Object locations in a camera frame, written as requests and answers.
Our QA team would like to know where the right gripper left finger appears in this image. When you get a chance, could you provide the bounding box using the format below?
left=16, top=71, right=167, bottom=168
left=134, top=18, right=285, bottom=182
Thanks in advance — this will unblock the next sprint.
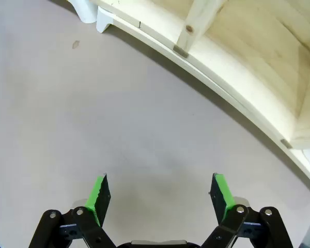
left=28, top=172, right=117, bottom=248

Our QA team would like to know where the pine wooden shelf unit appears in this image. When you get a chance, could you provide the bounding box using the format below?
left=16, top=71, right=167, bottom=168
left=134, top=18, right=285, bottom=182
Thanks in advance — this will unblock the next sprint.
left=89, top=0, right=310, bottom=150

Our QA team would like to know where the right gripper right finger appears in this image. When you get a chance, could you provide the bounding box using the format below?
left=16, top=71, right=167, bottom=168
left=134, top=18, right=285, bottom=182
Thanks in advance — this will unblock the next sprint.
left=200, top=172, right=295, bottom=248

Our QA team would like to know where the white-legged wooden riser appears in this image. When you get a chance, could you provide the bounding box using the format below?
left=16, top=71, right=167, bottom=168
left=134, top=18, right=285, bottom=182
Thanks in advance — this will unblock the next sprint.
left=96, top=5, right=310, bottom=200
left=66, top=0, right=98, bottom=24

